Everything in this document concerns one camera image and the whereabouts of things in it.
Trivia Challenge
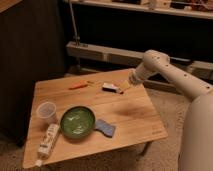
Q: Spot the green ceramic bowl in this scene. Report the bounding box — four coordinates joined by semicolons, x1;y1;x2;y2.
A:
60;106;96;139

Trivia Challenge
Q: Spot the blue sponge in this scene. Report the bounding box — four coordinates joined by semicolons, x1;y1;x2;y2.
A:
95;119;116;137

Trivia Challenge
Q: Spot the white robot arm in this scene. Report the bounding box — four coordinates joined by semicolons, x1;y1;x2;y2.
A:
119;50;213;171

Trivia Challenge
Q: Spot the long wooden shelf beam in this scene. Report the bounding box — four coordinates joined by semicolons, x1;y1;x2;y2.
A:
66;41;213;81

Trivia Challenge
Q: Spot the upper wooden shelf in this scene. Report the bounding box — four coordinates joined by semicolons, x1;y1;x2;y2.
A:
63;0;213;20

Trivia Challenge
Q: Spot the clear plastic cup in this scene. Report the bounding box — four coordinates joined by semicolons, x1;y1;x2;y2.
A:
36;102;57;124

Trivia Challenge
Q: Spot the orange pepper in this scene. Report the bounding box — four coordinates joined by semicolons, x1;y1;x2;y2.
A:
68;82;88;90

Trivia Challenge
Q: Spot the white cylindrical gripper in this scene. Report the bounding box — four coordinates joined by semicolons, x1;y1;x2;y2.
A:
119;63;150;92

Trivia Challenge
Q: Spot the white tube with cap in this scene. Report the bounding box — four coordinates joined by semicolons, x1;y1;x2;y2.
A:
35;124;60;167

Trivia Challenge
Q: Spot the wooden folding table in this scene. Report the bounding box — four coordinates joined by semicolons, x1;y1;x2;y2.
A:
23;69;168;169

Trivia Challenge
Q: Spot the metal pole stand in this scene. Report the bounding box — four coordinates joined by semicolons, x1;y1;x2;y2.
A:
68;0;87;47

